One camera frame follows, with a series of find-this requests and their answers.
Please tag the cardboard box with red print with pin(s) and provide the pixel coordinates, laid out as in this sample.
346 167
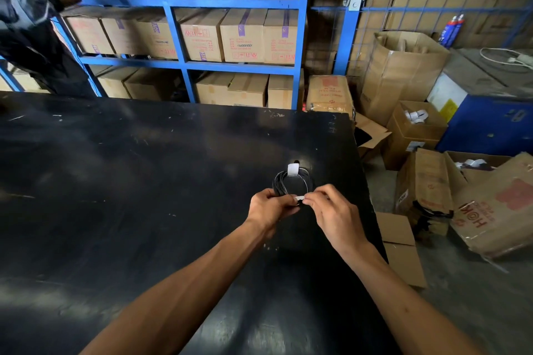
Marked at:
329 94

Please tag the person's left hand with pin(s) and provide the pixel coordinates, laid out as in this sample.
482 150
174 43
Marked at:
266 209

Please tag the rows of brown cardboard boxes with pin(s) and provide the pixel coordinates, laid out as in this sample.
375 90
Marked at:
243 36

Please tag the white power strip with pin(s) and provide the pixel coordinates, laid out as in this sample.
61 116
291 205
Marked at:
525 60

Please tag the small open cardboard box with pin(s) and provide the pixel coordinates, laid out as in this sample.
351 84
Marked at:
402 142

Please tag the white tape strip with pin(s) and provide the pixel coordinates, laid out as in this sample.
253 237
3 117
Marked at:
292 170

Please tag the blue machine with grey top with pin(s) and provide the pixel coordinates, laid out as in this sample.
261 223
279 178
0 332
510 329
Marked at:
487 130

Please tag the tall open cardboard box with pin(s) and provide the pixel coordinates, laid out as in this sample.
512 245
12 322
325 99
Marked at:
399 76

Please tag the large cardboard box red label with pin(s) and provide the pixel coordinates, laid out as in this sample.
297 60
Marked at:
495 217

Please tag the empty cardboard box with flaps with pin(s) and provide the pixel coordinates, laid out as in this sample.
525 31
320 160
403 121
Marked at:
374 132

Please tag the person's right hand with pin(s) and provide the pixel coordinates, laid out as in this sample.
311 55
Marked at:
337 217

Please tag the person's right forearm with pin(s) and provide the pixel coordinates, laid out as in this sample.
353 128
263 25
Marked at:
399 309

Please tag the white paper strips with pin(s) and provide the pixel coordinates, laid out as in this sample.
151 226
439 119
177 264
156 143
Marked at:
470 163

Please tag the crumpled white paper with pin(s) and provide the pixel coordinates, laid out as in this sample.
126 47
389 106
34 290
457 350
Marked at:
416 116

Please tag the wide open cardboard box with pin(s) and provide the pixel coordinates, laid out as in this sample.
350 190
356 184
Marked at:
456 171

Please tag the flat cardboard box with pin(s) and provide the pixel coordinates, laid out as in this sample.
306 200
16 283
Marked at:
399 250

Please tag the cardboard box with white label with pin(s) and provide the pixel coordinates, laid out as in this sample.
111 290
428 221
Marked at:
424 180

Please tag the blue metal shelf rack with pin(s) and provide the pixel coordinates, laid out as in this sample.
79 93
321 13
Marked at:
233 2

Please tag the person's left forearm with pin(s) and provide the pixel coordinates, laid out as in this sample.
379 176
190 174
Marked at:
179 300

